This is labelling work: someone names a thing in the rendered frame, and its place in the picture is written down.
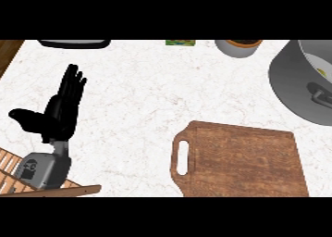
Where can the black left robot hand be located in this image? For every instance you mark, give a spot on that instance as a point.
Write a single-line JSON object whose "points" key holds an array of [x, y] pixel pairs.
{"points": [[61, 114]]}

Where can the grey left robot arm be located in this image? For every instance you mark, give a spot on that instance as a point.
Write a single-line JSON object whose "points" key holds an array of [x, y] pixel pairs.
{"points": [[43, 169]]}

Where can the brown wooden cutting board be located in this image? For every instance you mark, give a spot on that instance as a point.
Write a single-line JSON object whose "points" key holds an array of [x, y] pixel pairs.
{"points": [[245, 160]]}

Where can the large grey pot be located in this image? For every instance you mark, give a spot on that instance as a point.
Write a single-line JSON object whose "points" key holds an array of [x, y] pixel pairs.
{"points": [[291, 83]]}

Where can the pale wooden slatted rack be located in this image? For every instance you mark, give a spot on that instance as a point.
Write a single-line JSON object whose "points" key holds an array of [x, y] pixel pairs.
{"points": [[3, 182]]}

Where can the green box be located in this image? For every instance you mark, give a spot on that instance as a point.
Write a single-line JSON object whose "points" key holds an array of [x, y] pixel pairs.
{"points": [[180, 42]]}

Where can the grey cup with orange rim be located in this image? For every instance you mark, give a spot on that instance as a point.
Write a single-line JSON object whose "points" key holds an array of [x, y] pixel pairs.
{"points": [[236, 49]]}

